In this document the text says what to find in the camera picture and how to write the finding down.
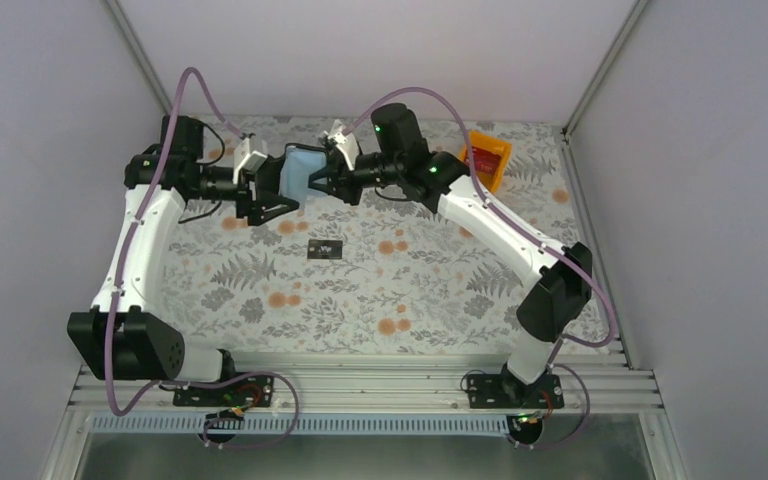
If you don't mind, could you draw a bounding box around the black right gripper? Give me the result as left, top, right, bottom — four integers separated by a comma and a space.
302, 150, 402, 206

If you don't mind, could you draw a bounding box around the dark VIP credit card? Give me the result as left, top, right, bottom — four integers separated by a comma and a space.
307, 239, 344, 260

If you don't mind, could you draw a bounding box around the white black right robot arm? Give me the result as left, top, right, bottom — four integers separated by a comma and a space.
309, 103, 593, 407

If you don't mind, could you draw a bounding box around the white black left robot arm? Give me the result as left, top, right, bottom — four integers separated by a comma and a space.
67, 115, 299, 405

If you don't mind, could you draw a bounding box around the red VIP card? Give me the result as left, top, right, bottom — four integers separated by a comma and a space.
472, 147, 501, 182

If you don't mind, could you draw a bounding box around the floral table cover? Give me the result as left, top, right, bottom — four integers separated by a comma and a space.
152, 115, 614, 356

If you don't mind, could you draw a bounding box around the orange plastic bin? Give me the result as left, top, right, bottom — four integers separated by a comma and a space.
468, 130, 513, 193

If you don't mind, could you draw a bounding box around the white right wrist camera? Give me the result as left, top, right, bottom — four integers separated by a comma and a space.
320, 119, 361, 171

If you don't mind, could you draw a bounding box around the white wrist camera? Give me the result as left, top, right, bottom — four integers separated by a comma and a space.
320, 119, 361, 171
232, 135, 268, 185

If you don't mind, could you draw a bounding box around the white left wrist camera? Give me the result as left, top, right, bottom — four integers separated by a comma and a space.
232, 135, 268, 185

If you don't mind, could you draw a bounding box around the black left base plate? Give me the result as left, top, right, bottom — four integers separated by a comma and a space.
172, 375, 275, 409

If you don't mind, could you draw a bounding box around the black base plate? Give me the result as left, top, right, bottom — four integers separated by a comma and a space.
460, 370, 565, 409
172, 375, 275, 409

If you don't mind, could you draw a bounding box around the right aluminium frame post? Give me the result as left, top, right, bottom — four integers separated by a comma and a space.
562, 0, 650, 141

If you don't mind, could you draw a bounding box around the aluminium frame corner post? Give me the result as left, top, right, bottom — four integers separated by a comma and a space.
101, 0, 172, 114

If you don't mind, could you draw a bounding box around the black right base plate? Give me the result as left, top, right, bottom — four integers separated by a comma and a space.
460, 370, 565, 409

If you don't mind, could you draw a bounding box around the perforated cable duct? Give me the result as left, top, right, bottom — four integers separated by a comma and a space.
89, 412, 542, 437

